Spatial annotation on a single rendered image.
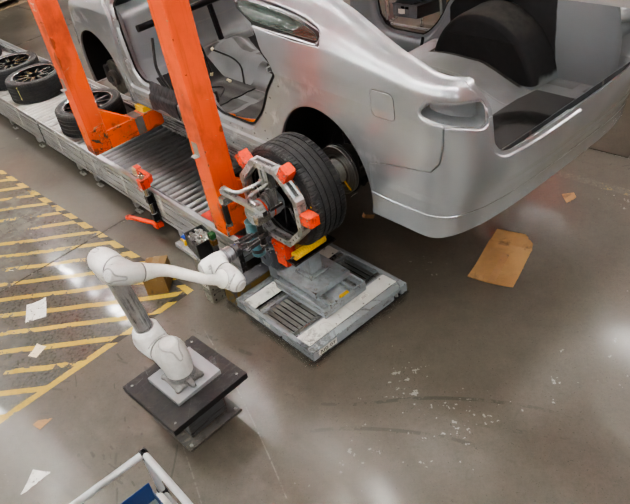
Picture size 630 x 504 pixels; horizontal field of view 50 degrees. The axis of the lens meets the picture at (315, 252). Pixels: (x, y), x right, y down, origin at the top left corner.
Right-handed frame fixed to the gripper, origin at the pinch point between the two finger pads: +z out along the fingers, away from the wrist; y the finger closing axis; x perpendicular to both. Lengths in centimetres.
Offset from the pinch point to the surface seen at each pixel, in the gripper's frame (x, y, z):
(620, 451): -83, 189, 57
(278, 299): -76, -29, 17
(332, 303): -66, 13, 30
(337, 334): -75, 28, 19
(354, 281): -68, 6, 56
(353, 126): 46, 21, 60
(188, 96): 68, -55, 8
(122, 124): -15, -248, 39
